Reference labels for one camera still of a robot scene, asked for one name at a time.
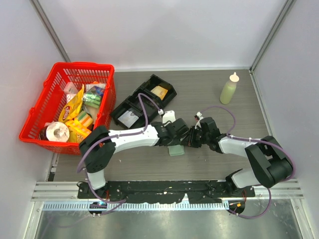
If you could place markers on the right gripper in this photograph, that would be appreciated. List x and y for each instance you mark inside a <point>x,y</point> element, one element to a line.
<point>191,142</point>

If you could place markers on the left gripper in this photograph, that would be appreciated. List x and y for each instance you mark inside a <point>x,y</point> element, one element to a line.
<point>176,141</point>

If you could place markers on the green leather card holder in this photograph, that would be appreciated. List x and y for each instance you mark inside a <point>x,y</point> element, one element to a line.
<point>176,150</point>

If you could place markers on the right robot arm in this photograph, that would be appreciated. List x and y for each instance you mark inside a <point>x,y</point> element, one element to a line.
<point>269,164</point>

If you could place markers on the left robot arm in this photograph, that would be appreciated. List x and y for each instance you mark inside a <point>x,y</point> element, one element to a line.
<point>101,144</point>

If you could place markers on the tan card in tray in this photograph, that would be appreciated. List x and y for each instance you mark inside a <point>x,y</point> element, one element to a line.
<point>160,92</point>

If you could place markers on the white card in tray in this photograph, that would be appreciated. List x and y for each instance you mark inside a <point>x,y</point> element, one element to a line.
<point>128,118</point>

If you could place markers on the black plastic organizer tray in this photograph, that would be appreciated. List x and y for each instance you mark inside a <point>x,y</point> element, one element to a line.
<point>142,99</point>

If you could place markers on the green squeeze bottle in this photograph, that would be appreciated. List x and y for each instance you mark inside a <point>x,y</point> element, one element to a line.
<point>229,89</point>

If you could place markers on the green yellow sponge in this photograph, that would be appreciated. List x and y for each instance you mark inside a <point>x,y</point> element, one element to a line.
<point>84,119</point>

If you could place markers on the green sponge pack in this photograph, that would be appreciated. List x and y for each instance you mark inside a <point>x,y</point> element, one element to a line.
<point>92,100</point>

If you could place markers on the yellow cracker box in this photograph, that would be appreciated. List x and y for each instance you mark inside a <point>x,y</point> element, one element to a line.
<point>77,132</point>

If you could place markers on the yellow snack bag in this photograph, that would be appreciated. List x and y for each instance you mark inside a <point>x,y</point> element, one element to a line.
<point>73,107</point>

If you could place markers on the white small packet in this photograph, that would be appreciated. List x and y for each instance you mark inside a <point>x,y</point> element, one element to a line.
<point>70,88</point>

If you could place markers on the toilet paper roll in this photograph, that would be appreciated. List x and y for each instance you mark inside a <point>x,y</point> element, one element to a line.
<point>57,132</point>

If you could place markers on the dark round can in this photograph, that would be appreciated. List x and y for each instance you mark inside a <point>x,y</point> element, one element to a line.
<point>42,134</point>

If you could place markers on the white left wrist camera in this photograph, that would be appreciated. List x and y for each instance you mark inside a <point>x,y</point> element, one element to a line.
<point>168,117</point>

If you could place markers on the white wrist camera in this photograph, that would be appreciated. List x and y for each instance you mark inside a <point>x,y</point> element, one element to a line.
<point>198,118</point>
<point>168,117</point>

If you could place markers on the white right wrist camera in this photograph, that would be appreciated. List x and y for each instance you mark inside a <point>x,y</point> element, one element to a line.
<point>198,118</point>

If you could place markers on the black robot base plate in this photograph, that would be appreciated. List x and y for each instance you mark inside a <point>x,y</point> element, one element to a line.
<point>164,192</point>

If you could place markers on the aluminium front rail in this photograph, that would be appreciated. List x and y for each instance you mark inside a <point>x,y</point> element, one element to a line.
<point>63,196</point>

